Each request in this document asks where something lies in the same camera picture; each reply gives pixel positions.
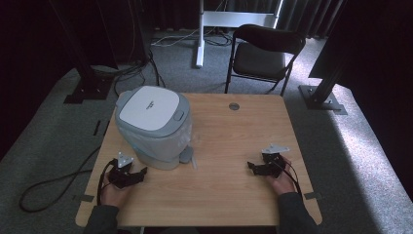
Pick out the grey white pedal trash can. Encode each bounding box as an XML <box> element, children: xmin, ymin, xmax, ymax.
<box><xmin>114</xmin><ymin>85</ymin><xmax>195</xmax><ymax>171</ymax></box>

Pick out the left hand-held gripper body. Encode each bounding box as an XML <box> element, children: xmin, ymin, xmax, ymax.
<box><xmin>107</xmin><ymin>151</ymin><xmax>139</xmax><ymax>190</ymax></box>

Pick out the white metal desk frame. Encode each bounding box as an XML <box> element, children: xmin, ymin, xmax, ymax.
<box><xmin>195</xmin><ymin>0</ymin><xmax>283</xmax><ymax>69</ymax></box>

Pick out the black upright post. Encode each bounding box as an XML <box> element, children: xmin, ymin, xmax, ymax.
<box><xmin>133</xmin><ymin>0</ymin><xmax>154</xmax><ymax>63</ymax></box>

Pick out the white floor cable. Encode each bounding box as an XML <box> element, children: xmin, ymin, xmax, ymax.
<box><xmin>150</xmin><ymin>28</ymin><xmax>201</xmax><ymax>48</ymax></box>

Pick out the grey pleated curtain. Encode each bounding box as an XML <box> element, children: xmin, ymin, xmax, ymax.
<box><xmin>223</xmin><ymin>0</ymin><xmax>345</xmax><ymax>38</ymax></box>

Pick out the person's right hand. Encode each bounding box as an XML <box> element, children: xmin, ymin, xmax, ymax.
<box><xmin>267</xmin><ymin>157</ymin><xmax>298</xmax><ymax>196</ymax></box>

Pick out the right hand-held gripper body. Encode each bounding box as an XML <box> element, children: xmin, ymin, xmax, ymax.
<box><xmin>261</xmin><ymin>143</ymin><xmax>290</xmax><ymax>179</ymax></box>

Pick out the person's left hand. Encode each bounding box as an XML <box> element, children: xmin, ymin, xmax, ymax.
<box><xmin>100</xmin><ymin>175</ymin><xmax>132</xmax><ymax>208</ymax></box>

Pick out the black metal stand with base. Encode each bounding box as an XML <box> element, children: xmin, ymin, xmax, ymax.
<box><xmin>48</xmin><ymin>0</ymin><xmax>115</xmax><ymax>105</ymax></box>
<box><xmin>298</xmin><ymin>61</ymin><xmax>349</xmax><ymax>115</ymax></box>

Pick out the long black floor cable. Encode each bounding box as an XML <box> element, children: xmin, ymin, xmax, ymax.
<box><xmin>19</xmin><ymin>145</ymin><xmax>102</xmax><ymax>214</ymax></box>

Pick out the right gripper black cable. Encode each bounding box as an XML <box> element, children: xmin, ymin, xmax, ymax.
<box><xmin>281</xmin><ymin>155</ymin><xmax>304</xmax><ymax>199</ymax></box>

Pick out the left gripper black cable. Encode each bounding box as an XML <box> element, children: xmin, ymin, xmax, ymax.
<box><xmin>96</xmin><ymin>158</ymin><xmax>118</xmax><ymax>207</ymax></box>

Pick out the black folding chair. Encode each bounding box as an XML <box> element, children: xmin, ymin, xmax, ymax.
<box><xmin>224</xmin><ymin>23</ymin><xmax>307</xmax><ymax>98</ymax></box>

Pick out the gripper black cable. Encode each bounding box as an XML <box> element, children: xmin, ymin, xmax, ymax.
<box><xmin>96</xmin><ymin>158</ymin><xmax>118</xmax><ymax>207</ymax></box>
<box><xmin>281</xmin><ymin>155</ymin><xmax>304</xmax><ymax>199</ymax></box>

